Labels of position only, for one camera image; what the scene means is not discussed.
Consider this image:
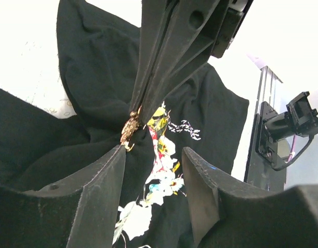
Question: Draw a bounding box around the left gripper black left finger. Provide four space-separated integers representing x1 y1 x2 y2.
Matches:
24 146 126 247

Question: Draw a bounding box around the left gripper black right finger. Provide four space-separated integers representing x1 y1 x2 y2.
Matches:
181 146 281 248

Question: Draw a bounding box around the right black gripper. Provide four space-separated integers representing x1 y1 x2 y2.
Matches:
142 0 253 124

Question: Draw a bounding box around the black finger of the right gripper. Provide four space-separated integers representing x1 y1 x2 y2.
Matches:
129 1 178 112

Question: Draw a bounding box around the black floral print t-shirt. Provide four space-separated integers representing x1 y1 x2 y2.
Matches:
0 1 249 247

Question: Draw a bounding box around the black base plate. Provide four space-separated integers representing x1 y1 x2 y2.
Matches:
244 66 286 192

